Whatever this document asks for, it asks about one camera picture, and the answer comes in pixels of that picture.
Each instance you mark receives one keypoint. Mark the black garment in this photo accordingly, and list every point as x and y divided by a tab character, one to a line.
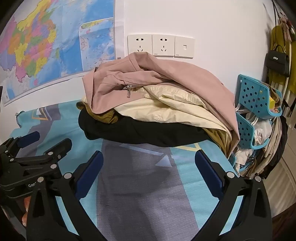
138	132

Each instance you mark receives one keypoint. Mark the black handbag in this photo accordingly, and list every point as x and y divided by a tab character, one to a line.
277	62

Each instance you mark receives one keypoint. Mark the white plastic bag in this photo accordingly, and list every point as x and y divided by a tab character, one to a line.
262	132

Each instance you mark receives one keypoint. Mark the pink zip jacket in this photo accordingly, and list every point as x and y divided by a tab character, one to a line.
173	71

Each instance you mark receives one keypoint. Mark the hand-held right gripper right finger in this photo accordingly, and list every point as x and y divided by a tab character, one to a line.
208	171

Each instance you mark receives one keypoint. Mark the cream garment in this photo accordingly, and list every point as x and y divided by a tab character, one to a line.
166	102

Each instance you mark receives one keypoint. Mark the yellow-green hanging garment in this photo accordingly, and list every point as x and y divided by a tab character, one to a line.
278	37

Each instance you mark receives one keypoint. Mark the olive brown garment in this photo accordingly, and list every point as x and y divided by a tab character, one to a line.
104	117

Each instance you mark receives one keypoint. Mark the person's left hand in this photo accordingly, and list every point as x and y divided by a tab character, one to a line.
26	200

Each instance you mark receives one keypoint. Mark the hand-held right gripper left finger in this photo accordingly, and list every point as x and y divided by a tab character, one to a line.
90	171

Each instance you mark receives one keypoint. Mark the teal patterned bed sheet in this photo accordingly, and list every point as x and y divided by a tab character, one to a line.
143	185

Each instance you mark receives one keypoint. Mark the white hoop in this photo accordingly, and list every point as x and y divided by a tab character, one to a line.
286	78

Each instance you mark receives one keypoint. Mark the small yellow item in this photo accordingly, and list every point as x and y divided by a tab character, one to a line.
272	102

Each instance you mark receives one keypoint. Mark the colourful wall map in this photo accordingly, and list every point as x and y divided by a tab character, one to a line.
46	34

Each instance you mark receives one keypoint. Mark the white pleated garment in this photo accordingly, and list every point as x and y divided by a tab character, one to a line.
288	98

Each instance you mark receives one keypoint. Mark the dark brown hanging garment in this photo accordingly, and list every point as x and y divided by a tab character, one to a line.
282	139

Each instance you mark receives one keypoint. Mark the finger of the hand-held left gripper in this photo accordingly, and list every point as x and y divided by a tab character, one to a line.
30	139
57	147

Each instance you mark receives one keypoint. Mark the blue plastic basket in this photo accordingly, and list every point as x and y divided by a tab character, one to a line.
240	172
245	132
252	92

